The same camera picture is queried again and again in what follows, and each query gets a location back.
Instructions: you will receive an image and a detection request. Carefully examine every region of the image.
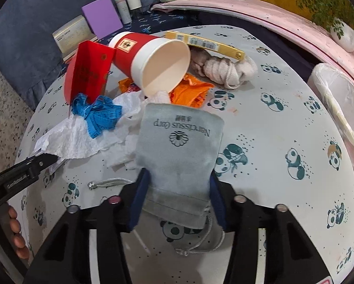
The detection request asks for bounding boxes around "white printed box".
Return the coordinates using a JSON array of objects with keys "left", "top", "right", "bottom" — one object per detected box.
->
[{"left": 53, "top": 16, "right": 97, "bottom": 61}]

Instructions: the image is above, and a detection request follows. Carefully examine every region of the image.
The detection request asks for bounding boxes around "blue-grey blanket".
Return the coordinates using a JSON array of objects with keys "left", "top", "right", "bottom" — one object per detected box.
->
[{"left": 0, "top": 0, "right": 233, "bottom": 110}]

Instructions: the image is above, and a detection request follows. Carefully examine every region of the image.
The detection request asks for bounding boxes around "red paper cup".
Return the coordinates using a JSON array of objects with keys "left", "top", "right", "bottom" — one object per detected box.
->
[{"left": 108, "top": 31, "right": 192, "bottom": 98}]

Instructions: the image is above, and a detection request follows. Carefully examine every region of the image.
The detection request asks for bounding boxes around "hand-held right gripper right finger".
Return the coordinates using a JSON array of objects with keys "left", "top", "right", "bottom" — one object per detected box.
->
[{"left": 209, "top": 172, "right": 334, "bottom": 284}]

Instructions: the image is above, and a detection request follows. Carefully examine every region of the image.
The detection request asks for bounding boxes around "pink table cover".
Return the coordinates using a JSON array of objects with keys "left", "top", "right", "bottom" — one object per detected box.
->
[{"left": 150, "top": 0, "right": 354, "bottom": 95}]

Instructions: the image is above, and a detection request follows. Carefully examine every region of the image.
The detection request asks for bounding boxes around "orange plastic wrapper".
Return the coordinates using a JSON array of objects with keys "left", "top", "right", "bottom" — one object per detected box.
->
[{"left": 118, "top": 74, "right": 215, "bottom": 108}]

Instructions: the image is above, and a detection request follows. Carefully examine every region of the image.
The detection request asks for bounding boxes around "red paper envelope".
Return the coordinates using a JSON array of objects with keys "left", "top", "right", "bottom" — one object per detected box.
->
[{"left": 63, "top": 41, "right": 117, "bottom": 107}]

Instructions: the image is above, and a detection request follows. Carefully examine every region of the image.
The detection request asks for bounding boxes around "grey drawstring pouch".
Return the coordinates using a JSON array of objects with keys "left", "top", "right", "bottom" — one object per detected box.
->
[{"left": 87, "top": 102, "right": 226, "bottom": 256}]

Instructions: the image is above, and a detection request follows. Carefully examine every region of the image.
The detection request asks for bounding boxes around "blue measuring tape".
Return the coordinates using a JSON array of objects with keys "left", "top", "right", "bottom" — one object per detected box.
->
[{"left": 71, "top": 93, "right": 122, "bottom": 139}]

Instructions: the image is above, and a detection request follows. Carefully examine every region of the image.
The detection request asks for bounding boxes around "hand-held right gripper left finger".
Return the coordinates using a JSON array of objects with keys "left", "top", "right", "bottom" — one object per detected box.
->
[{"left": 25, "top": 168, "right": 151, "bottom": 284}]

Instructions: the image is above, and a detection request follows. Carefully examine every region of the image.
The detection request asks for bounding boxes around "potted green plant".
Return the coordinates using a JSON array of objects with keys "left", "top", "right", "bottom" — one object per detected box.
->
[{"left": 297, "top": 0, "right": 354, "bottom": 51}]

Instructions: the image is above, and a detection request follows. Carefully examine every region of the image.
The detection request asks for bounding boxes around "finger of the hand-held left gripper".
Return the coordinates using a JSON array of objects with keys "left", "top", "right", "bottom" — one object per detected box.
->
[{"left": 26, "top": 153, "right": 60, "bottom": 182}]

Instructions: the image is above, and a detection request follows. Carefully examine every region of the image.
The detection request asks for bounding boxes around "purple box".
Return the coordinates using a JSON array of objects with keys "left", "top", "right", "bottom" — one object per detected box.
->
[{"left": 82, "top": 0, "right": 124, "bottom": 40}]

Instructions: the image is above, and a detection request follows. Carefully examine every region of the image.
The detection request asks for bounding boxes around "white plastic bin bag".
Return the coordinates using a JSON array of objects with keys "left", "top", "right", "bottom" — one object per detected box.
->
[{"left": 307, "top": 63, "right": 354, "bottom": 178}]

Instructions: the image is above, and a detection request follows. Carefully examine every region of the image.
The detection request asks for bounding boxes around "white-lidded glass jar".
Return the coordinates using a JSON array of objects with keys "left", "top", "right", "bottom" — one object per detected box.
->
[{"left": 125, "top": 0, "right": 142, "bottom": 12}]

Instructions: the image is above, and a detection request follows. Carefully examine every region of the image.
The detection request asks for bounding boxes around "dark blue patterned cloth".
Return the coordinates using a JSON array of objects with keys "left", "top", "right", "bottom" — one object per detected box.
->
[{"left": 97, "top": 7, "right": 201, "bottom": 48}]

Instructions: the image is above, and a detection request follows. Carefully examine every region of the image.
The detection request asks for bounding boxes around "white tissue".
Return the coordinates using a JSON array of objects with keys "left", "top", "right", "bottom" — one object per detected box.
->
[{"left": 35, "top": 90, "right": 177, "bottom": 170}]

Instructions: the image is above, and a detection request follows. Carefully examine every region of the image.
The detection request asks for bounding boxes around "dark purple cloth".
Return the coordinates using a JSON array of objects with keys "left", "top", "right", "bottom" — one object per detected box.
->
[{"left": 195, "top": 10, "right": 322, "bottom": 80}]

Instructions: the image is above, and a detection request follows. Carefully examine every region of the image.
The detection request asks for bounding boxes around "gold cigarette box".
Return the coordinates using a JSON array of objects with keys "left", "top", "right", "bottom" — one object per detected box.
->
[{"left": 165, "top": 30, "right": 245, "bottom": 62}]

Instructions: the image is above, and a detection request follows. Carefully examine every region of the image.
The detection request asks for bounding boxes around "person's left hand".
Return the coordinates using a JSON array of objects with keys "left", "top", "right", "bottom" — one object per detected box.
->
[{"left": 8, "top": 205, "right": 30, "bottom": 260}]

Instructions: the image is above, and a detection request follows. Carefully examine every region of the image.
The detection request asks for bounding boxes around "tall white bottle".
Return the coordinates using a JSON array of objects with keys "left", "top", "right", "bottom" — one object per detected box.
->
[{"left": 115, "top": 0, "right": 132, "bottom": 25}]

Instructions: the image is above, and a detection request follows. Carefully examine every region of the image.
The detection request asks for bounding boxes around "grey-brown cloth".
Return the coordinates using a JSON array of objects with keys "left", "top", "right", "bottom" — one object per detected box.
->
[{"left": 191, "top": 49, "right": 213, "bottom": 76}]

